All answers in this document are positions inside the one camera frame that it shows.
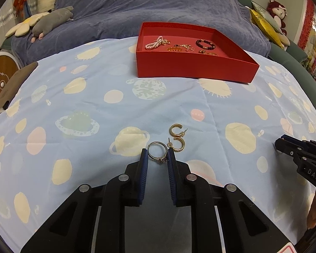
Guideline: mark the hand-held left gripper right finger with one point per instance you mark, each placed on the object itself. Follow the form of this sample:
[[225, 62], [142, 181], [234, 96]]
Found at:
[[172, 174]]

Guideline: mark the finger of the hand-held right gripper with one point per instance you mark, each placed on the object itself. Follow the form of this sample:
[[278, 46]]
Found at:
[[295, 139], [287, 146]]

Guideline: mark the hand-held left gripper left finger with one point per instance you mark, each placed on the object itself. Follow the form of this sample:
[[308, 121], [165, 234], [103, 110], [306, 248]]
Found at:
[[143, 168]]

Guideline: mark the gold hoop earring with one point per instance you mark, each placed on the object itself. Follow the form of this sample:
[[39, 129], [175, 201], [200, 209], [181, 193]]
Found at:
[[183, 146], [171, 131]]

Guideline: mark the red cardboard box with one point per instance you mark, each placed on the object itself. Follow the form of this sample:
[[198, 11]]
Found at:
[[187, 66]]

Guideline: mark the blue planet-print tablecloth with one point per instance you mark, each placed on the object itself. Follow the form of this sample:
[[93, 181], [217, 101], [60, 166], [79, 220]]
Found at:
[[94, 126]]

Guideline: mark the dark green sofa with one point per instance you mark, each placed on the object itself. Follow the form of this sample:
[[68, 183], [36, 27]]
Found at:
[[287, 58]]

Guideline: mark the beige plush cushion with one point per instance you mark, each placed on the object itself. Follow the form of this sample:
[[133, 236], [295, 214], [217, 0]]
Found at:
[[284, 40]]

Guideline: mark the yellow satin pillow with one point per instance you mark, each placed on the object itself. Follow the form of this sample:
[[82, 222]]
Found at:
[[263, 23]]

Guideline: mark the red monkey plush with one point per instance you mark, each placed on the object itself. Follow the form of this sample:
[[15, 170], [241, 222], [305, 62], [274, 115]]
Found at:
[[277, 11]]

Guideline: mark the grey-green patterned pillow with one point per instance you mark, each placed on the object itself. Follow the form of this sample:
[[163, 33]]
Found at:
[[263, 11]]

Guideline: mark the brown flat case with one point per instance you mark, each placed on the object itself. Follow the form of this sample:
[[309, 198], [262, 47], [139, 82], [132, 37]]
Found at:
[[15, 84]]

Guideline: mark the blue-grey sofa blanket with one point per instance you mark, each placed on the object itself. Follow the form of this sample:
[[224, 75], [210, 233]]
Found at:
[[147, 2]]

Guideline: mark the round white wood-panel appliance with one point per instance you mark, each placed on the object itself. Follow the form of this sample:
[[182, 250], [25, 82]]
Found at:
[[0, 79]]

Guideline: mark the grey animal plush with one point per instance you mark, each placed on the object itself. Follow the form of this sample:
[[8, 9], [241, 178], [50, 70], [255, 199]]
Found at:
[[52, 21]]

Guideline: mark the flower-shaped cushion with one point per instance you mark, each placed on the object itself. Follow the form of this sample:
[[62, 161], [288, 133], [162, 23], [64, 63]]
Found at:
[[21, 27]]

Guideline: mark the white sheer curtain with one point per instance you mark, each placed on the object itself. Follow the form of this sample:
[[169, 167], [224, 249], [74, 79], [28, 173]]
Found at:
[[2, 18]]

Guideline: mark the red ribbon bow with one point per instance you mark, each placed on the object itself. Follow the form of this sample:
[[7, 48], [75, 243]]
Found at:
[[19, 2]]

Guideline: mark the red wall decoration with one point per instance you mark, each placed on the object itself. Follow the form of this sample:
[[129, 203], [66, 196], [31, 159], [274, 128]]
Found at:
[[306, 23]]

